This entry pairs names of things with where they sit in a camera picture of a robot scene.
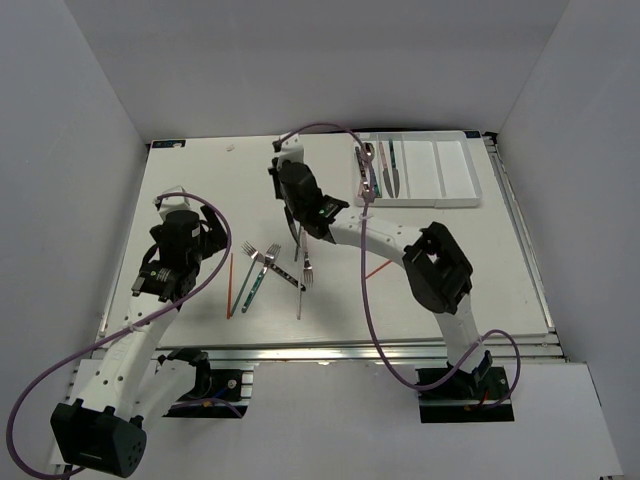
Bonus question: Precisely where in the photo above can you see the pink handled spoon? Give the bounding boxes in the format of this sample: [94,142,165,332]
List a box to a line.
[356,175,376,203]

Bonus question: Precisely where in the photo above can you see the dark handled spoon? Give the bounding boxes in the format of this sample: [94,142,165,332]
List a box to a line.
[354,147,367,183]

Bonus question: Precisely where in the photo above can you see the orange chopstick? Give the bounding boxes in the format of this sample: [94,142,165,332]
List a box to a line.
[226,252,234,319]
[365,260,392,279]

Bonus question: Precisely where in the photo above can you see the teal handled spoon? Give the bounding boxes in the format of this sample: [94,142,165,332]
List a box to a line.
[364,142,381,198]

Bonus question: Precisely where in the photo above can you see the teal handled knife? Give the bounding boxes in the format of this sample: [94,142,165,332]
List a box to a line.
[388,140,400,198]

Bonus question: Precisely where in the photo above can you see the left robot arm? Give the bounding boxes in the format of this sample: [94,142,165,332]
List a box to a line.
[50,197,229,478]

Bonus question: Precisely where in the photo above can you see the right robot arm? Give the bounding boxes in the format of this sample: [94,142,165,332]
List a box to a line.
[268,158,492,399]

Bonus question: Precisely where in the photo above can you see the white divided utensil tray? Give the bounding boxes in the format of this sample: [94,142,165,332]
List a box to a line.
[359,131,482,209]

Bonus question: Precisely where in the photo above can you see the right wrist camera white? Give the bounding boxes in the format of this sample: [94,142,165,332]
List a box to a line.
[272,135,304,168]

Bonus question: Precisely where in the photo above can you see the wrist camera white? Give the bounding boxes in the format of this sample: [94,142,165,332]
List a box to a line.
[272,135,304,168]
[153,185,191,221]

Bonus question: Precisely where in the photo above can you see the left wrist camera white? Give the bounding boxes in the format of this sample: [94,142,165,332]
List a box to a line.
[153,185,191,221]

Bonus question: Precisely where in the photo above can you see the teal handled fork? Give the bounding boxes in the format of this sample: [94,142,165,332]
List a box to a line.
[242,242,281,313]

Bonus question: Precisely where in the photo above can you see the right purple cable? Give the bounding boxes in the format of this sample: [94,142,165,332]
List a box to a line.
[274,122,521,409]

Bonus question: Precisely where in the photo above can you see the purple cable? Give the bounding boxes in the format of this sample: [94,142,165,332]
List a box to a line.
[7,192,232,476]
[274,122,521,409]

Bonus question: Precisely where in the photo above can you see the dark speckled handled fork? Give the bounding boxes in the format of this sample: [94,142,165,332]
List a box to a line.
[242,242,306,291]

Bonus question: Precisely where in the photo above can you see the pink handled fork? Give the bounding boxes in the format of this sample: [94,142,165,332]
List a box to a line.
[301,230,314,288]

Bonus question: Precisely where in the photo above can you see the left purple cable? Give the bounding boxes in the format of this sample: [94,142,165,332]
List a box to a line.
[7,192,232,476]

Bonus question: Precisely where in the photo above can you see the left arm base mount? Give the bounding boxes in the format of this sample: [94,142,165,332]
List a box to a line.
[164,367,253,419]

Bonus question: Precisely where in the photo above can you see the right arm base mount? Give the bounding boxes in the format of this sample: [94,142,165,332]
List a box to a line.
[418,367,515,424]

